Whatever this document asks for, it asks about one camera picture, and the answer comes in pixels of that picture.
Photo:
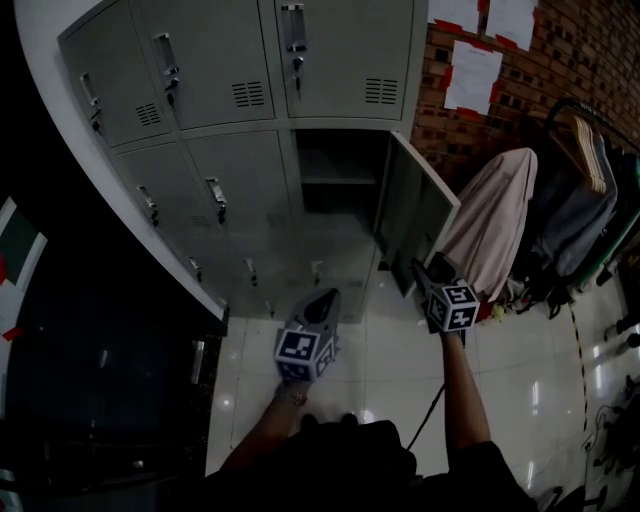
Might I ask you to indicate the green metal bar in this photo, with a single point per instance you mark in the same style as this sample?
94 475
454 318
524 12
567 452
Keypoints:
617 240

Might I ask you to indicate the person's right forearm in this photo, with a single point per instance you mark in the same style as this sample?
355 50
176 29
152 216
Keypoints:
462 395

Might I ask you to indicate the person's black clothing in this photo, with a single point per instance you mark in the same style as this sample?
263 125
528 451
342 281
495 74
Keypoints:
350 475

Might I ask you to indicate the grey hanging garment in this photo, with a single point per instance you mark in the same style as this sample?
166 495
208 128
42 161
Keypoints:
580 225

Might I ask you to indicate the black glass-front cabinet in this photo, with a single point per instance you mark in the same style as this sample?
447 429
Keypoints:
100 360

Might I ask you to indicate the bunch of wooden hangers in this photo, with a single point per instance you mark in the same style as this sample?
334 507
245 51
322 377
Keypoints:
590 155

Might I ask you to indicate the grey locker door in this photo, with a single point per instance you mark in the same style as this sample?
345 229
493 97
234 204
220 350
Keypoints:
417 210

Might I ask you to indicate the yellow black floor tape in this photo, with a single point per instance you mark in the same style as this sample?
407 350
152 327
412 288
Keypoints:
580 360

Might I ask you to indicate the black clothes rack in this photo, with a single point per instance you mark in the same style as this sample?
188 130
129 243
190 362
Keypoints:
557 112

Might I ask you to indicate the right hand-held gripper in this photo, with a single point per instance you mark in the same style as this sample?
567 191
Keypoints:
452 305

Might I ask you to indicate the grey metal locker cabinet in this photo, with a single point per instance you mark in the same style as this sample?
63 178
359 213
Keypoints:
225 65

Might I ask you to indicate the beige draped garment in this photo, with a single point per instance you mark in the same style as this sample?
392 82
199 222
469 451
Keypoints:
492 220

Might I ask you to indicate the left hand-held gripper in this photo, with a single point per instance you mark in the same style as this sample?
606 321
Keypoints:
306 350

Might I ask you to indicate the locker key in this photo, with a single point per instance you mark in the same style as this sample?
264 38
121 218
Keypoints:
298 75
172 90

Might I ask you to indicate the large white paper sheet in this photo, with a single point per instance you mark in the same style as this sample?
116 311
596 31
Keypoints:
472 75

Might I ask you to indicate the person's left forearm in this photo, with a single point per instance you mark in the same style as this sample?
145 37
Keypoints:
265 430

